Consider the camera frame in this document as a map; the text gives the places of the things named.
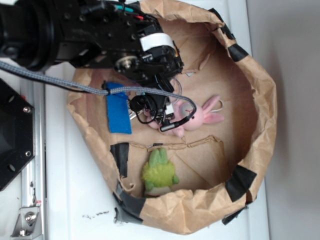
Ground green plush toy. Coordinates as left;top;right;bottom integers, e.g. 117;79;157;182
141;148;180;198

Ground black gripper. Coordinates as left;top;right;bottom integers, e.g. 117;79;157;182
53;0;183;84

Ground pink plush bunny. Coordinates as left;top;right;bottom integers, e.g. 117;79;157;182
146;94;225;138

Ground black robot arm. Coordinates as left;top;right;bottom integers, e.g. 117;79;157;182
0;0;184;86

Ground silver corner bracket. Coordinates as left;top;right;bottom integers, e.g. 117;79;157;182
10;206;43;240

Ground aluminium frame rail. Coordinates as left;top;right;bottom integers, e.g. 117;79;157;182
13;79;48;240

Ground silver keys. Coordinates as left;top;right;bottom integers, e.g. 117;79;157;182
127;76;185;122

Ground brown paper bag bin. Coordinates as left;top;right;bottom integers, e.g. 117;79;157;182
67;0;277;235

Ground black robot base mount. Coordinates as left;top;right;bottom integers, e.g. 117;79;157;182
0;79;34;191

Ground grey braided cable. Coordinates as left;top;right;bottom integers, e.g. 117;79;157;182
0;61;198;126

